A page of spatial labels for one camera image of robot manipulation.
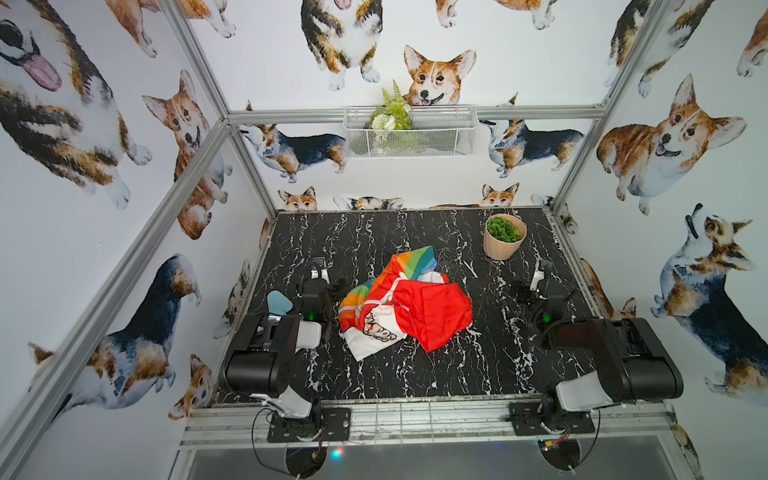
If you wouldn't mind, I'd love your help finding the white wire wall basket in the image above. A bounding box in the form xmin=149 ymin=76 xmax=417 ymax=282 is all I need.
xmin=343 ymin=106 xmax=479 ymax=158

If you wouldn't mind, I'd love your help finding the rainbow hooded kids jacket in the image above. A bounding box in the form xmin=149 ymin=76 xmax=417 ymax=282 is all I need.
xmin=338 ymin=246 xmax=473 ymax=362

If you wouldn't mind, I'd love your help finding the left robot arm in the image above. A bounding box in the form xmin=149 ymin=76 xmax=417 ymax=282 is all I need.
xmin=222 ymin=257 xmax=333 ymax=428

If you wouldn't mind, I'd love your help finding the beige pot with green plant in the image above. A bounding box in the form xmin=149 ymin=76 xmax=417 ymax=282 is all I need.
xmin=483 ymin=214 xmax=527 ymax=261

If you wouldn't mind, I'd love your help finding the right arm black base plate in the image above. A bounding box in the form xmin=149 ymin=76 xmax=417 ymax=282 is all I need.
xmin=508 ymin=402 xmax=596 ymax=436

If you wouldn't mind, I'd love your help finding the artificial fern with white flower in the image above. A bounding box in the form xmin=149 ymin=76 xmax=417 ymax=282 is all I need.
xmin=370 ymin=81 xmax=413 ymax=142

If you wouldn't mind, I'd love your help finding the aluminium front rail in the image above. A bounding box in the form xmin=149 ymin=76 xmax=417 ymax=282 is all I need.
xmin=179 ymin=400 xmax=676 ymax=451

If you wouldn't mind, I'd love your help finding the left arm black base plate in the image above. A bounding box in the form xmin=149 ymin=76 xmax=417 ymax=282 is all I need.
xmin=267 ymin=407 xmax=352 ymax=443

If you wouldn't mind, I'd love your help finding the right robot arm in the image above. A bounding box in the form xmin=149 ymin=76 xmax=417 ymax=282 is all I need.
xmin=510 ymin=260 xmax=684 ymax=429

